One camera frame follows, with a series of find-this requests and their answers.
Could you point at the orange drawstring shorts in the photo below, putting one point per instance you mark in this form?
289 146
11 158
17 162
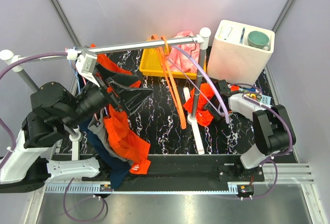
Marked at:
203 116

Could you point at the navy blue garment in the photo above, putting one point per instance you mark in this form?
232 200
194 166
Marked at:
117 168

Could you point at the teal ceramic cup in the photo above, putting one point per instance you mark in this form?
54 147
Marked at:
258 40

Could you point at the yellow plastic crate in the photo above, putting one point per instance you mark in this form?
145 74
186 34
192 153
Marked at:
150 63

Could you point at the black marble table mat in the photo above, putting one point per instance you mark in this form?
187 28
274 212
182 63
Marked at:
157 121

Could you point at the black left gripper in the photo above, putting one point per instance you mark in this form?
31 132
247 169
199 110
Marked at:
132 98

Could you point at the blue pen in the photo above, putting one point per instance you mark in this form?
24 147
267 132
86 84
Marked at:
242 35

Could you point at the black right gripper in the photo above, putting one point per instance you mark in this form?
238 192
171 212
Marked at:
216 115

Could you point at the silver clothes rack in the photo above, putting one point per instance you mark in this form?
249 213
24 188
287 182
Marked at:
202 39

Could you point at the treehouse children's book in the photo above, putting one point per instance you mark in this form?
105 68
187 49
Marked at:
256 95

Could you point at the white storage box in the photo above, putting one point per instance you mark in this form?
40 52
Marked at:
235 62

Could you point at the grey garment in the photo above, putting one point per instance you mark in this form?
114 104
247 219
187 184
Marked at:
96 126

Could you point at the orange clothes hanger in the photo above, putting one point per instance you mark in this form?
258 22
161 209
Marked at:
162 52

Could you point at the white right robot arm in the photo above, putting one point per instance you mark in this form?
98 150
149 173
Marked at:
273 131

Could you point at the white pen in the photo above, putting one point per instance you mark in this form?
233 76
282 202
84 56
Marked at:
226 32

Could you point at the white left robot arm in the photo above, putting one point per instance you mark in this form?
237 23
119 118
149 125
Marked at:
55 114

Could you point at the orange garment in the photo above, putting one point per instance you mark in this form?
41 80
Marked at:
125 142

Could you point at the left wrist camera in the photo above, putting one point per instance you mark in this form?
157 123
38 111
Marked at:
85 63

